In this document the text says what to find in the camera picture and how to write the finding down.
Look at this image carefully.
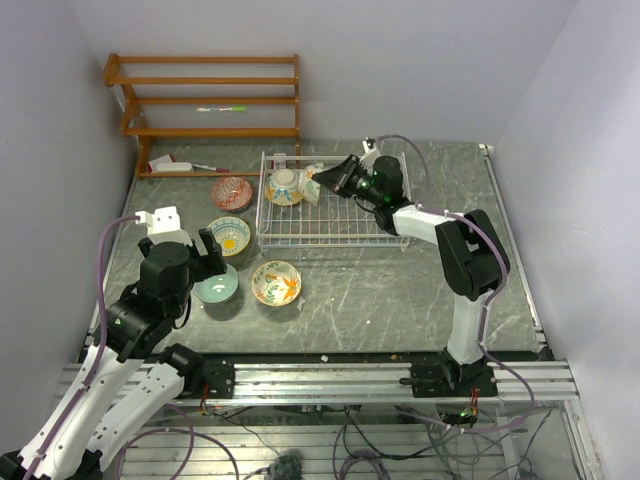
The wooden shelf rack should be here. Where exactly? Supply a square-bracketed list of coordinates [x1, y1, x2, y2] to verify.
[102, 53, 302, 179]

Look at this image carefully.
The small red white card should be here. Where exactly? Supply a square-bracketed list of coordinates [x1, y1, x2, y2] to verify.
[271, 153, 287, 170]

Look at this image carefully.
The red patterned bowl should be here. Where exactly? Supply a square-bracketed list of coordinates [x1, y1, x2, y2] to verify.
[210, 176, 253, 212]

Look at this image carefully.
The blue yellow patterned bowl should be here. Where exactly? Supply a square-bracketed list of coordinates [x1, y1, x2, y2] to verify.
[208, 216, 251, 257]

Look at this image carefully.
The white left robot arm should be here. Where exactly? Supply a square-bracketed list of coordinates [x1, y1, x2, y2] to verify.
[1, 229, 227, 479]

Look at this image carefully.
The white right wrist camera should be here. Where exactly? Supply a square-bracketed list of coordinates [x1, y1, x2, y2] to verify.
[360, 138, 381, 171]

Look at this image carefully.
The green white pen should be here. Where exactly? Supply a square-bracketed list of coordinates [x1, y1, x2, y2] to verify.
[196, 106, 248, 113]

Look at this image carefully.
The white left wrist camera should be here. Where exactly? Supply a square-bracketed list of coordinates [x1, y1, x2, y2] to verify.
[135, 206, 192, 246]

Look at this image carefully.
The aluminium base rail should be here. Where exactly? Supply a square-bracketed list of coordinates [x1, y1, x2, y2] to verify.
[59, 362, 581, 401]

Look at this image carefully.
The white red box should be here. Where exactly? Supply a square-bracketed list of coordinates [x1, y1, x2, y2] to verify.
[148, 154, 194, 174]

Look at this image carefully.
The pink white pen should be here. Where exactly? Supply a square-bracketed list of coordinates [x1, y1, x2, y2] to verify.
[192, 163, 230, 173]

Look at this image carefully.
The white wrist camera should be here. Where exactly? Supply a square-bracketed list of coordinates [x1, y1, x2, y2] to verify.
[360, 138, 381, 171]
[135, 206, 192, 246]

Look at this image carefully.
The white wire dish rack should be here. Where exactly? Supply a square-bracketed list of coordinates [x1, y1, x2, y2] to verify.
[255, 153, 409, 250]

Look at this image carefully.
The orange floral bowl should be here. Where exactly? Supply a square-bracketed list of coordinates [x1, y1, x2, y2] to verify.
[298, 162, 324, 206]
[265, 168, 303, 207]
[251, 260, 302, 307]

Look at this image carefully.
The plain light teal bowl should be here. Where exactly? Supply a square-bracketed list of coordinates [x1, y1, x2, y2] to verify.
[192, 265, 239, 304]

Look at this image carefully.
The loose purple floor cable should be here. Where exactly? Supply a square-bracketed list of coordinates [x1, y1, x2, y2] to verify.
[114, 402, 241, 480]

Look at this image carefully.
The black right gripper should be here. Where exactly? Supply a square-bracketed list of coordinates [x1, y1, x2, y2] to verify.
[313, 155, 383, 207]

